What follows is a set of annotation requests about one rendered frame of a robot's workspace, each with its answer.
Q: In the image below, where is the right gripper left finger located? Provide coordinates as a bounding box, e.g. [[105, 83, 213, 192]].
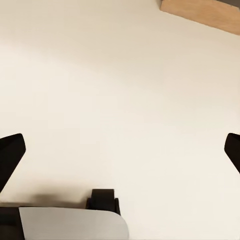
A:
[[0, 133, 26, 193]]

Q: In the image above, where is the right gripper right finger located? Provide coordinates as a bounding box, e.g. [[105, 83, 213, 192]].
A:
[[224, 133, 240, 173]]

